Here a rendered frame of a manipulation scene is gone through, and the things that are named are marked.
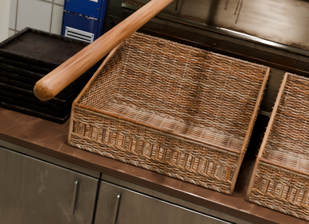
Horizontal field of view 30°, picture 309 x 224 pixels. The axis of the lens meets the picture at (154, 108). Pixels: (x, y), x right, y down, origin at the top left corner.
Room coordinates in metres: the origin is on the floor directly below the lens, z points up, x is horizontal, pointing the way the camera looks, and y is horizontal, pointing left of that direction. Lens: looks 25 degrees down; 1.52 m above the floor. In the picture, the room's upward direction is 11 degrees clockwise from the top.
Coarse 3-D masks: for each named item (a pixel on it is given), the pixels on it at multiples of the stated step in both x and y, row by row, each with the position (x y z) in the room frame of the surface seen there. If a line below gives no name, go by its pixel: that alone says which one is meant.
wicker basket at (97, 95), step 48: (144, 48) 2.04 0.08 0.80; (192, 48) 2.01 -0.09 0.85; (96, 96) 1.81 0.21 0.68; (144, 96) 1.99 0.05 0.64; (192, 96) 1.96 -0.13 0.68; (240, 96) 1.94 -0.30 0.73; (96, 144) 1.60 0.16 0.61; (144, 144) 1.71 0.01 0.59; (192, 144) 1.54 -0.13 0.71; (240, 144) 1.55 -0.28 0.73
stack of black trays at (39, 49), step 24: (0, 48) 1.82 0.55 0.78; (24, 48) 1.87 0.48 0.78; (48, 48) 1.91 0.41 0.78; (72, 48) 1.96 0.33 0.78; (0, 72) 1.79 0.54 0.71; (24, 72) 1.77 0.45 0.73; (48, 72) 1.76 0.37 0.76; (0, 96) 1.78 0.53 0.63; (24, 96) 1.76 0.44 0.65; (72, 96) 1.84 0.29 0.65
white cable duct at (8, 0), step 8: (0, 0) 2.21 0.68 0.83; (8, 0) 2.20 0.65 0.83; (0, 8) 2.21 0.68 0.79; (8, 8) 2.21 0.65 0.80; (0, 16) 2.21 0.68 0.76; (8, 16) 2.21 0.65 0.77; (0, 24) 2.21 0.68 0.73; (8, 24) 2.22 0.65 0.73; (0, 32) 2.21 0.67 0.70; (0, 40) 2.21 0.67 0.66
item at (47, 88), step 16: (160, 0) 1.23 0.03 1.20; (144, 16) 1.10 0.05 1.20; (112, 32) 0.95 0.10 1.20; (128, 32) 1.00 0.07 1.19; (96, 48) 0.86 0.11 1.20; (112, 48) 0.92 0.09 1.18; (64, 64) 0.77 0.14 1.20; (80, 64) 0.79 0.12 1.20; (48, 80) 0.70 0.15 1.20; (64, 80) 0.73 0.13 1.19; (48, 96) 0.69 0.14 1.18
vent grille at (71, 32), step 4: (68, 28) 2.13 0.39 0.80; (72, 28) 2.12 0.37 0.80; (68, 32) 2.13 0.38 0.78; (72, 32) 2.13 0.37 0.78; (76, 32) 2.12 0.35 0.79; (80, 32) 2.11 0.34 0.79; (84, 32) 2.11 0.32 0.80; (68, 36) 2.13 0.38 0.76; (72, 36) 2.12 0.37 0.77; (76, 36) 2.12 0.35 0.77; (80, 36) 2.11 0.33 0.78; (84, 36) 2.11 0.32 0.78; (88, 36) 2.11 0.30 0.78; (92, 36) 2.10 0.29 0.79; (84, 40) 2.11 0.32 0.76; (88, 40) 2.11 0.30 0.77; (92, 40) 2.10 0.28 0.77
